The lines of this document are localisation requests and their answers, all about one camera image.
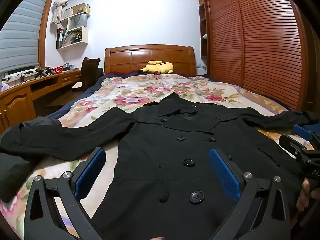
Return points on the white wall shelf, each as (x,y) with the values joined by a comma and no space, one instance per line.
(85,33)

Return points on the black coat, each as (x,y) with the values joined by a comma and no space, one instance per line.
(162,155)

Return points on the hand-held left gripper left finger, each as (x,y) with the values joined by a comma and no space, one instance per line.
(90,171)

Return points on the person's right hand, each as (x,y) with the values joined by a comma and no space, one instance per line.
(303,195)

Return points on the silver desk item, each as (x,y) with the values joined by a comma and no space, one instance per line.
(68,66)

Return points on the floral blanket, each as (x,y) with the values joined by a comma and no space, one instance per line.
(130,92)

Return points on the red basket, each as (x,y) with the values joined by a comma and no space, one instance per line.
(58,70)

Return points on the black tripod device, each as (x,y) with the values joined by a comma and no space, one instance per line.
(43,72)

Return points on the wooden louvred wardrobe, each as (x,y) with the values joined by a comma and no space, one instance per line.
(262,42)

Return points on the row of books and folders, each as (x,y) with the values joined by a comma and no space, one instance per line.
(66,38)

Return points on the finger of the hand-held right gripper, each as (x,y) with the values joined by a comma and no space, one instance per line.
(290,143)
(302,131)

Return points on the wooden bed headboard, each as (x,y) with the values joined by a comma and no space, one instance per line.
(150,55)

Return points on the wooden window frame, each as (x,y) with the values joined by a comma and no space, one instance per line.
(45,30)

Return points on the dark desk chair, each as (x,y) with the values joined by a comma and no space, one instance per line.
(87,72)

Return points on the yellow plush toy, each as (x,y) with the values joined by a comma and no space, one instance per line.
(160,67)

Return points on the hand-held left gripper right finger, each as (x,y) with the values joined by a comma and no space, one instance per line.
(225,175)

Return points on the grey paper bag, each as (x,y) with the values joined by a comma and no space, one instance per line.
(77,22)

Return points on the dark blue cloth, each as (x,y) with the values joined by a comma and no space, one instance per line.
(315,129)

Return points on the wooden desk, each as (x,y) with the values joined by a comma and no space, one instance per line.
(15,105)

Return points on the grey window blind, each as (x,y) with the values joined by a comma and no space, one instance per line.
(22,30)

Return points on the hanging beige cloth figure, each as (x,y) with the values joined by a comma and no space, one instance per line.
(58,10)

